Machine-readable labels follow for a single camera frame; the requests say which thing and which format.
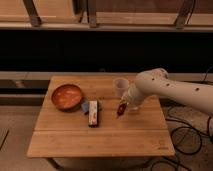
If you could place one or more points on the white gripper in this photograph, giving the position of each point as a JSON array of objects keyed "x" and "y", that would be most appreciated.
[{"x": 128, "y": 98}]

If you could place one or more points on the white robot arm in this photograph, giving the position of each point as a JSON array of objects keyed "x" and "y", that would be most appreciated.
[{"x": 156, "y": 82}]

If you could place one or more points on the snack bar packet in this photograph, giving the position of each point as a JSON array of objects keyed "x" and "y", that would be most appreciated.
[{"x": 93, "y": 113}]

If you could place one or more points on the blue grey small object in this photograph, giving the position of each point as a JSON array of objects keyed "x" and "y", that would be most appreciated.
[{"x": 85, "y": 107}]

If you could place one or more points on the wooden table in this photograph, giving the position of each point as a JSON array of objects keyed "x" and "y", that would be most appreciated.
[{"x": 140, "y": 133}]

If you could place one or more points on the orange bowl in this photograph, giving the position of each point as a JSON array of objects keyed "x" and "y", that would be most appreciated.
[{"x": 66, "y": 97}]

